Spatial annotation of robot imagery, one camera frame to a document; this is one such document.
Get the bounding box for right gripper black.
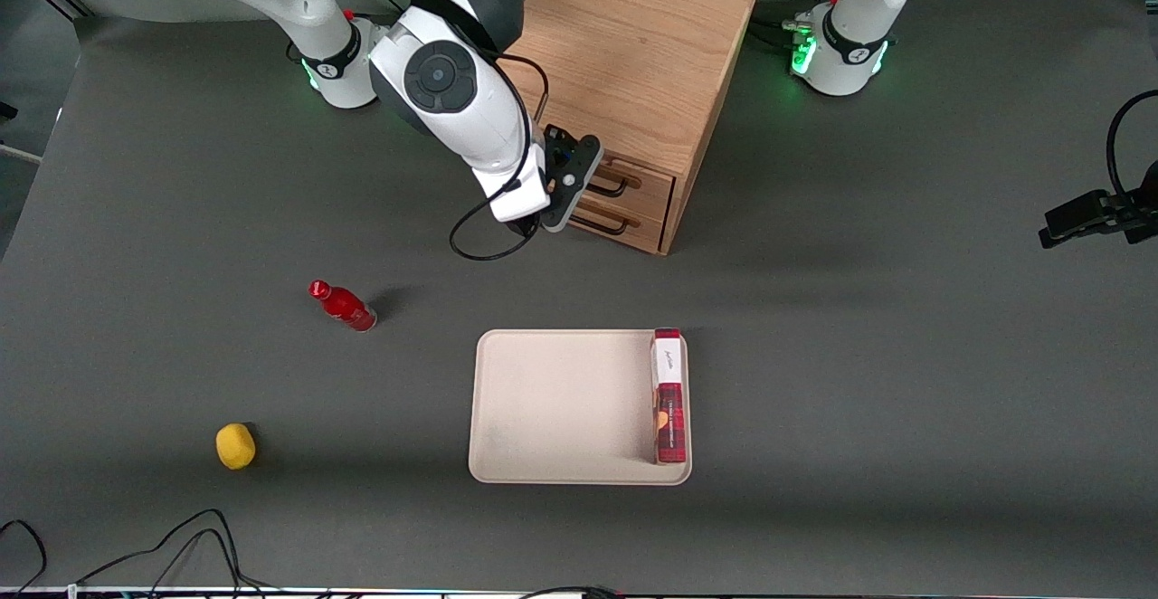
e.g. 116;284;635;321
541;126;581;171

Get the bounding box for wooden drawer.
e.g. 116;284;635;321
568;196;671;255
586;154;677;222

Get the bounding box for wooden drawer cabinet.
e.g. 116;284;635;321
496;0;757;256

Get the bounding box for beige plastic tray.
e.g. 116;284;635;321
468;328;693;486

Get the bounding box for red bottle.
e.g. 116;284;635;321
308;280;378;333

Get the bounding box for red and white carton box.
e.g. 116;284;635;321
651;328;688;465

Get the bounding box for yellow lemon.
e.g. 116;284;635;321
215;423;257;471

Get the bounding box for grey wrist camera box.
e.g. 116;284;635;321
541;133;604;234

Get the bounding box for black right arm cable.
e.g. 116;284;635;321
389;0;555;262

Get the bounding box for black left arm base cables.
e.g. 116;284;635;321
749;18;815;50

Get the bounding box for black cable at table edge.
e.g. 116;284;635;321
520;585;625;599

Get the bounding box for black paired floor cables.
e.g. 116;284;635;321
77;509;272;595

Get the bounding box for black camera clamp mount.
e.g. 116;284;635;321
1038;160;1158;250

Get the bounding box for black looped camera cable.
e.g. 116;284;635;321
1106;90;1158;211

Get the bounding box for thin black floor cable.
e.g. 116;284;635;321
0;519;48;595

